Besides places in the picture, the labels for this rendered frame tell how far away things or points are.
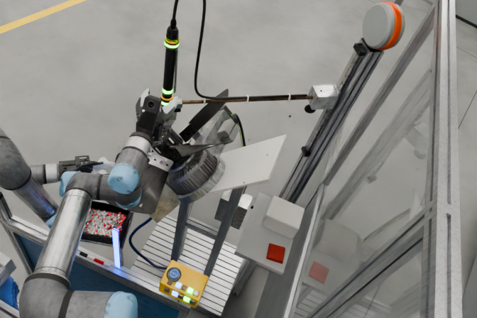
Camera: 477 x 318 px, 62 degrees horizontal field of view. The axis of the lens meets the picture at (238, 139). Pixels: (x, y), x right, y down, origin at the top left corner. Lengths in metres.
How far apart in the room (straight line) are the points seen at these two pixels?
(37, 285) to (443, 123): 0.91
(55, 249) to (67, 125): 2.45
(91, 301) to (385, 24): 1.16
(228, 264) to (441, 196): 2.09
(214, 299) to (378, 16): 1.89
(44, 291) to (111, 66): 3.13
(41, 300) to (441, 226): 0.77
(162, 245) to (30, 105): 1.64
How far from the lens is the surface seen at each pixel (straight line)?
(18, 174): 1.36
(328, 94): 1.60
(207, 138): 1.87
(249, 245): 1.93
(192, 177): 1.71
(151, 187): 1.62
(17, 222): 2.01
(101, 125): 3.41
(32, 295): 0.97
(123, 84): 3.75
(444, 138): 0.89
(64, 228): 1.08
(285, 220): 1.92
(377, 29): 1.47
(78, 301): 0.94
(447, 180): 0.83
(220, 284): 2.69
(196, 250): 2.74
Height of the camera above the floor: 2.56
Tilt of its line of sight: 48 degrees down
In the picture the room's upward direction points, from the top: 17 degrees clockwise
